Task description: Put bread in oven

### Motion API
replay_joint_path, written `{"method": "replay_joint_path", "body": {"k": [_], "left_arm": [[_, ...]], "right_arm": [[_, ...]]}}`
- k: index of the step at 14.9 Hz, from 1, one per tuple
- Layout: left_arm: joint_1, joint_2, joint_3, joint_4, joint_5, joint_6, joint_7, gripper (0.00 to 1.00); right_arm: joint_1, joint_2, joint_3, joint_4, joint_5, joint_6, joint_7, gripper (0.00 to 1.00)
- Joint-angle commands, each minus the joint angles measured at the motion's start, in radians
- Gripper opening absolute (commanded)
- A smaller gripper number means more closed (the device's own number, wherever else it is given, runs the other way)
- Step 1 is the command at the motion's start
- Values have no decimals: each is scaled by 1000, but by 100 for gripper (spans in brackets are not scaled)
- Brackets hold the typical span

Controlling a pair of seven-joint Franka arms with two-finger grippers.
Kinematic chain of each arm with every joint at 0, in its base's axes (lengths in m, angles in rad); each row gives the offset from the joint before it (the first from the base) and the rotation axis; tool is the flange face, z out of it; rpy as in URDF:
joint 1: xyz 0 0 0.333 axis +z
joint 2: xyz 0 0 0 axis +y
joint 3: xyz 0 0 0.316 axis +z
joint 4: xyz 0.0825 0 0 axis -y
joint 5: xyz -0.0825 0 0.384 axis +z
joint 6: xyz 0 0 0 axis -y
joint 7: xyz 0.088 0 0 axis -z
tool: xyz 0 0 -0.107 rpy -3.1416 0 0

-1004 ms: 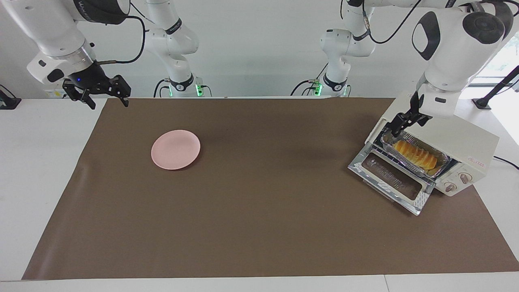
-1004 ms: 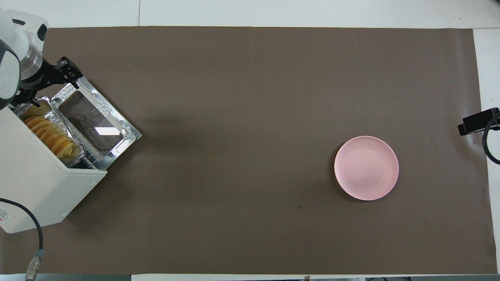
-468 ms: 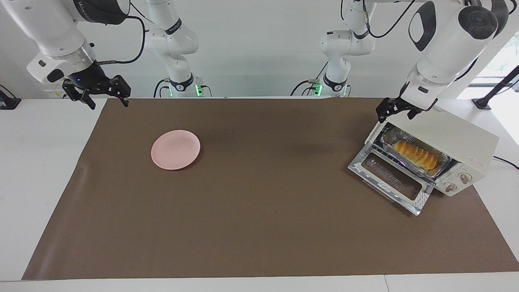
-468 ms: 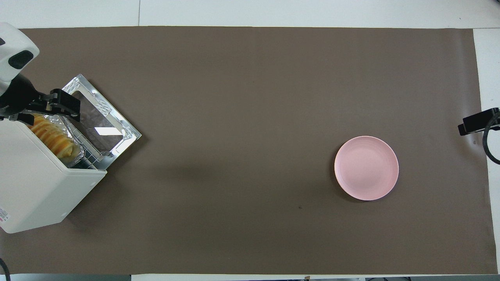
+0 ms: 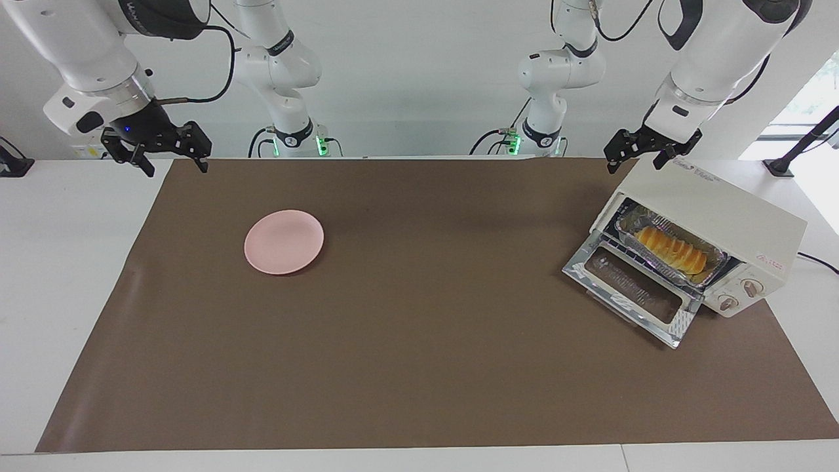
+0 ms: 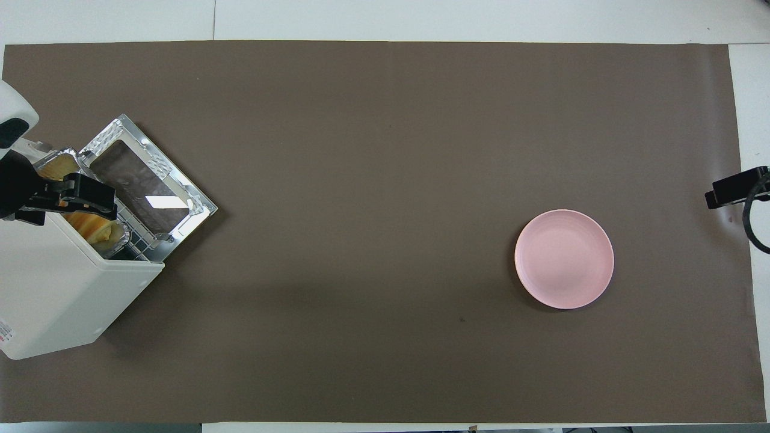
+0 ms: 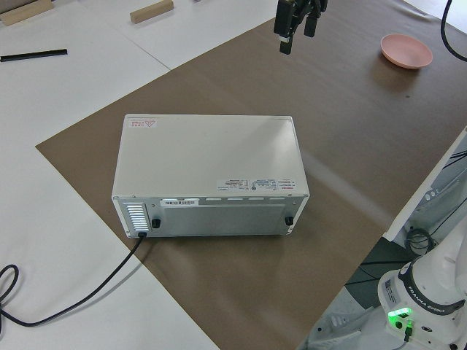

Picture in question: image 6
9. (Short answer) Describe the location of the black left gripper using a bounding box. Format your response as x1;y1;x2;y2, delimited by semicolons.
0;150;119;227

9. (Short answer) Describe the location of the sliced orange bread loaf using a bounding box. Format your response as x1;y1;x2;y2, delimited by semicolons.
38;153;116;251

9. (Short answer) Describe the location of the aluminium foil tray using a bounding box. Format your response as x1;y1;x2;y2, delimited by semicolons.
32;147;131;260

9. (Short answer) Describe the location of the white toaster oven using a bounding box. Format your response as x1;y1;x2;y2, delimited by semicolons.
0;137;166;360

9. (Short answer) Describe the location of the chrome glass oven door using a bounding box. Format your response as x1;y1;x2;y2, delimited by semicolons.
78;114;218;262

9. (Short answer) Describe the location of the pink round plate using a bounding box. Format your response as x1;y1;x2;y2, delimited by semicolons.
514;209;615;310

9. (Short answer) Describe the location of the brown table mat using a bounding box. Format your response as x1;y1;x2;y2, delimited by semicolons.
0;41;768;423

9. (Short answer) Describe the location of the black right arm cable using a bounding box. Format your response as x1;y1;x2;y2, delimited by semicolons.
742;177;770;255

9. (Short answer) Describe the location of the oven wire rack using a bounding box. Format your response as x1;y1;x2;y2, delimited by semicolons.
111;198;176;262

